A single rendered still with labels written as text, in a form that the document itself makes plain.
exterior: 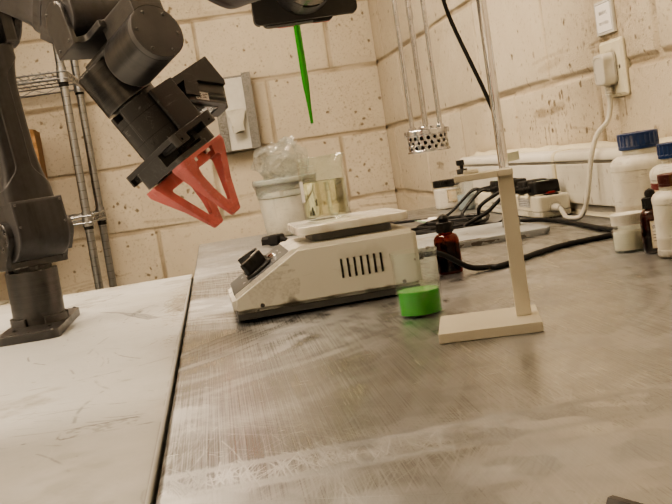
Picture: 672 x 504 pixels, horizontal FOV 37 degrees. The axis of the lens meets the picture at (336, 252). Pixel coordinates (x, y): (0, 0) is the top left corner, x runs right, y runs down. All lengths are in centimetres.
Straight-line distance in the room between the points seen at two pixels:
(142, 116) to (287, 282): 22
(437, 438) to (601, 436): 9
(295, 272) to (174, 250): 250
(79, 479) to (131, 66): 52
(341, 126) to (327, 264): 252
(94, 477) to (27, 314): 69
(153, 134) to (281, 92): 250
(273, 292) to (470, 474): 59
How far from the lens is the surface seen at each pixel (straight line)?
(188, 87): 110
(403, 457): 53
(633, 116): 158
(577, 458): 50
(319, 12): 101
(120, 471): 59
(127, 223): 353
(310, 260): 104
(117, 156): 353
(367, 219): 106
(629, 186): 123
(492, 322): 81
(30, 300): 126
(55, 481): 60
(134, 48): 100
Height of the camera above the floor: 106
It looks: 5 degrees down
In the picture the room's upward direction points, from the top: 9 degrees counter-clockwise
